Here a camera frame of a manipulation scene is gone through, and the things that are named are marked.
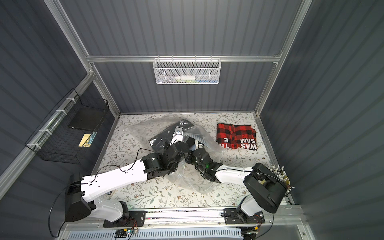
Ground clear plastic vacuum bag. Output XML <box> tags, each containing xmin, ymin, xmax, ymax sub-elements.
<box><xmin>127</xmin><ymin>117</ymin><xmax>225</xmax><ymax>194</ymax></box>

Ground red black plaid shirt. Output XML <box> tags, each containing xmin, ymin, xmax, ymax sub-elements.
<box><xmin>216</xmin><ymin>123</ymin><xmax>258</xmax><ymax>150</ymax></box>

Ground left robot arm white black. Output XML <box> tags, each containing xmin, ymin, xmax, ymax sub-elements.
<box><xmin>65</xmin><ymin>142</ymin><xmax>190</xmax><ymax>223</ymax></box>

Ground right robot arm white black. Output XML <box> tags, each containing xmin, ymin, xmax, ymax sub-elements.
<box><xmin>186</xmin><ymin>148</ymin><xmax>293</xmax><ymax>219</ymax></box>

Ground white bottle in basket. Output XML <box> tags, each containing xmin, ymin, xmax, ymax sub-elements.
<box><xmin>174</xmin><ymin>76</ymin><xmax>196</xmax><ymax>83</ymax></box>

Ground white vented panel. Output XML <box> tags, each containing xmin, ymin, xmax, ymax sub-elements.
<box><xmin>67</xmin><ymin>228</ymin><xmax>243</xmax><ymax>240</ymax></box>

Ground yellow notepad in basket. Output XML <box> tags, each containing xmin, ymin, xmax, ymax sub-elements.
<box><xmin>78</xmin><ymin>134</ymin><xmax>91</xmax><ymax>148</ymax></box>

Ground black box in basket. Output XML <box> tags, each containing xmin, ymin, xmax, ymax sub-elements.
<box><xmin>68</xmin><ymin>108</ymin><xmax>104</xmax><ymax>131</ymax></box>

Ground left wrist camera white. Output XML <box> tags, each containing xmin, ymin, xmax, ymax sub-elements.
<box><xmin>171</xmin><ymin>127</ymin><xmax>184</xmax><ymax>145</ymax></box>

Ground aluminium front rail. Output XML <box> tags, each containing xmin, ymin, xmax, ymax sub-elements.
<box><xmin>61</xmin><ymin>204</ymin><xmax>307</xmax><ymax>230</ymax></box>

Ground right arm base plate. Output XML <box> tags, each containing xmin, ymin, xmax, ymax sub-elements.
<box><xmin>221</xmin><ymin>208</ymin><xmax>265</xmax><ymax>225</ymax></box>

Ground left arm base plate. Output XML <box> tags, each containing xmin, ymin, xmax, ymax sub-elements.
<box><xmin>103</xmin><ymin>211</ymin><xmax>146</xmax><ymax>228</ymax></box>

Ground white wire mesh basket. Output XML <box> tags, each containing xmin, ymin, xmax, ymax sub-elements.
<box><xmin>153</xmin><ymin>59</ymin><xmax>222</xmax><ymax>85</ymax></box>

